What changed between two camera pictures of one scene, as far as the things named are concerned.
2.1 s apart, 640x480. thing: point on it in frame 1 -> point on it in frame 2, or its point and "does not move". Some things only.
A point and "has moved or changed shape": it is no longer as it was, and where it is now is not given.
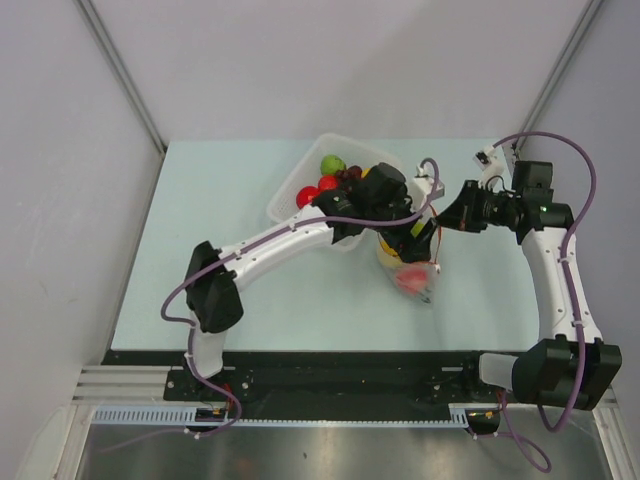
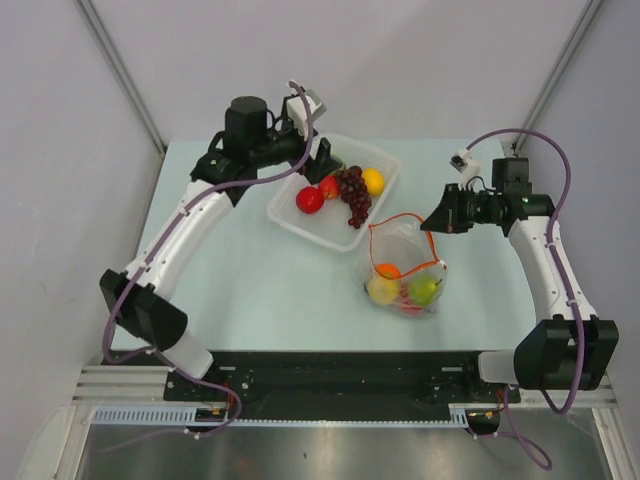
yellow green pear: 416,229 -> 424,289
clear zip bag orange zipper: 419,280 has moved or changed shape
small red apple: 328,183 does not move
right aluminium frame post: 558,71 does not move
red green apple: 305,195 does not move
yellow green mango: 388,255 -> 383,290
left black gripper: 410,248 -> 323,165
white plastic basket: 307,172 does not move
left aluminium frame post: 122,71 does not move
